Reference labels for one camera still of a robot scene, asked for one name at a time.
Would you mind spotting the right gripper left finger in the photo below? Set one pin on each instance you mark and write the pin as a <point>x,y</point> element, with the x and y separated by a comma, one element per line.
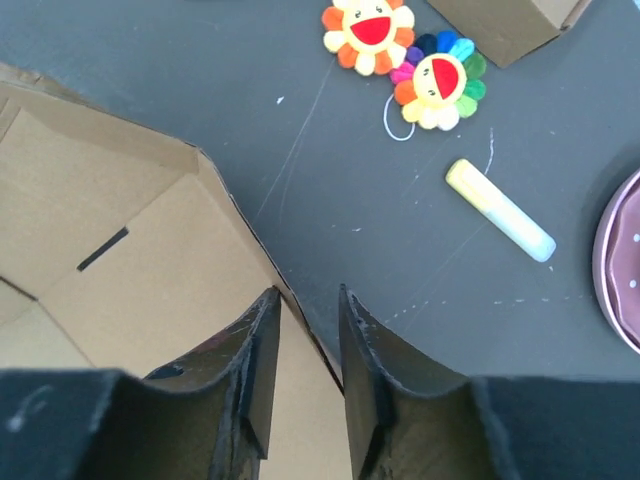
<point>222,394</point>

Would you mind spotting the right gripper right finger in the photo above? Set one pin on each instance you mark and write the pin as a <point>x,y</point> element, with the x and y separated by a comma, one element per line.
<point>407,415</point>

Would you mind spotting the pink plate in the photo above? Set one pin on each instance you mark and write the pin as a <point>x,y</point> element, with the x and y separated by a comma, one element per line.
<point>615,262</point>

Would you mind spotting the yellow chalk stick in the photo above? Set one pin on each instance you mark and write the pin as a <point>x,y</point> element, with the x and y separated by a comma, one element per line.
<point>472,185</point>

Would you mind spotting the rainbow flower plush right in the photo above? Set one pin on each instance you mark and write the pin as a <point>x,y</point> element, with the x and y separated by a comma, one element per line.
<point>438,83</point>

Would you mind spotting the cardboard box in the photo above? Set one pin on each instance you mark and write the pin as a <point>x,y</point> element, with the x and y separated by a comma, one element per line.
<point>121,250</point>
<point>505,31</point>

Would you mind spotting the orange flower plush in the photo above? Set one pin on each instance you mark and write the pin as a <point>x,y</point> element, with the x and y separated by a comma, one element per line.
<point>370,37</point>

